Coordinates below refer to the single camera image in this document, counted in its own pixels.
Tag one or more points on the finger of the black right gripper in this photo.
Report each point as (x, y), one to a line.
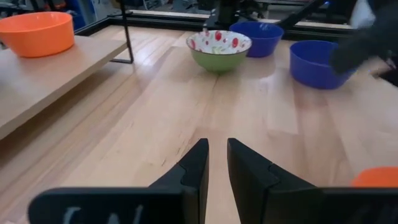
(339, 60)
(354, 54)

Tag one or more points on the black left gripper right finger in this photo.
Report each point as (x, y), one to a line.
(248, 174)

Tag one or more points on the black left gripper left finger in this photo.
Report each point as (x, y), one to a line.
(192, 168)

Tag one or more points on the blue plastic mini bowl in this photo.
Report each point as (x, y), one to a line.
(311, 68)
(264, 40)

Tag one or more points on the floral green mini bowl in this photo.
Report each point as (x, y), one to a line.
(217, 60)

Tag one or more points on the orange plastic mini bowl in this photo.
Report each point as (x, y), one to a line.
(37, 37)
(379, 177)

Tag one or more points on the black metal rig frame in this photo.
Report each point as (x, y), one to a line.
(161, 20)

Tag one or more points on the black metal rack frame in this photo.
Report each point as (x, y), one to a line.
(46, 74)

